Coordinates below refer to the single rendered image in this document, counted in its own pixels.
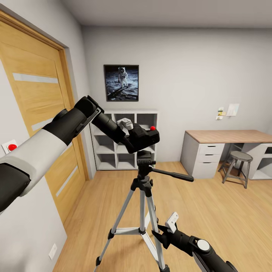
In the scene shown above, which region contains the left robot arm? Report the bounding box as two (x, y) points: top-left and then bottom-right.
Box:
(0, 95), (134, 215)

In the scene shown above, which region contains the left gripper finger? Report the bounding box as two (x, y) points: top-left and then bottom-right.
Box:
(120, 136), (134, 149)

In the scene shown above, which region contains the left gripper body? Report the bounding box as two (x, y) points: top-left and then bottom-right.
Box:
(100, 118), (126, 144)

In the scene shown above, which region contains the camera tripod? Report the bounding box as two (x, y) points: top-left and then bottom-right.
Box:
(94, 150), (194, 272)

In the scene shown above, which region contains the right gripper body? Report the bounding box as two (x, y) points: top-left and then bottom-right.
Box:
(161, 223), (184, 250)

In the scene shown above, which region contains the digital camera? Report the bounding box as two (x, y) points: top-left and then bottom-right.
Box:
(126, 123), (160, 154)

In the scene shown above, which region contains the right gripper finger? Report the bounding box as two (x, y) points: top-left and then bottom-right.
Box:
(152, 230), (162, 243)
(158, 225), (168, 232)

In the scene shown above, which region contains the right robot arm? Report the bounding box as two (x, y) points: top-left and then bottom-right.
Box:
(152, 212), (238, 272)

